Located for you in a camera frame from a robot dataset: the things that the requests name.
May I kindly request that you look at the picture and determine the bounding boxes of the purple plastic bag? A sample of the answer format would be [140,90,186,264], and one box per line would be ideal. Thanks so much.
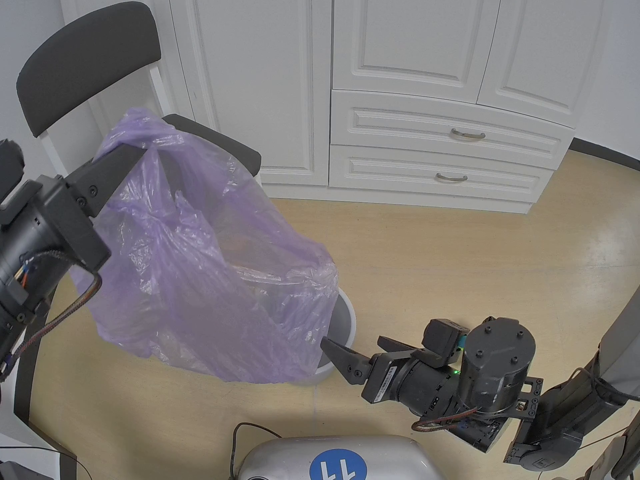
[70,107,340,385]

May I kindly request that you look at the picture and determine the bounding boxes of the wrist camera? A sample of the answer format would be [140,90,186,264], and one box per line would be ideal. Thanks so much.
[0,139,43,226]
[377,319,471,369]

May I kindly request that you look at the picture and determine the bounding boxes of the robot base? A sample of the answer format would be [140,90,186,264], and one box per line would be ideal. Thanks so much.
[240,435,443,480]

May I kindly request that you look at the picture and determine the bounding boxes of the grey white chair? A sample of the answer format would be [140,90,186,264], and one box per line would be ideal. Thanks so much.
[16,1,262,189]

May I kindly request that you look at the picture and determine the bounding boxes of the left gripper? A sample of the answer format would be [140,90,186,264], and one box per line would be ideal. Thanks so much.
[0,145,147,294]

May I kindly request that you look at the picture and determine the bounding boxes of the black cable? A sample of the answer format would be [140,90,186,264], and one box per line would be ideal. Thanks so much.
[229,422,284,478]
[0,445,89,480]

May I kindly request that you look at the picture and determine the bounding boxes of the white wardrobe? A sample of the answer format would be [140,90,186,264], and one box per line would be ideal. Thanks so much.
[56,0,615,215]

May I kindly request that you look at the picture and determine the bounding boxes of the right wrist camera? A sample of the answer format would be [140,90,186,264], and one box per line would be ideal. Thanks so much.
[377,319,471,369]

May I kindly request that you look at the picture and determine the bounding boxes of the white trash bin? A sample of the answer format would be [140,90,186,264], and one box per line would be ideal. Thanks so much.
[227,260,357,382]

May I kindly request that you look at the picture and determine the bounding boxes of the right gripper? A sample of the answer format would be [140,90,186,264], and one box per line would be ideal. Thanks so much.
[320,336,466,420]

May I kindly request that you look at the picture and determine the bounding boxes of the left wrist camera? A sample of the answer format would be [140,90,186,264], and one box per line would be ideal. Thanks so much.
[0,139,43,226]

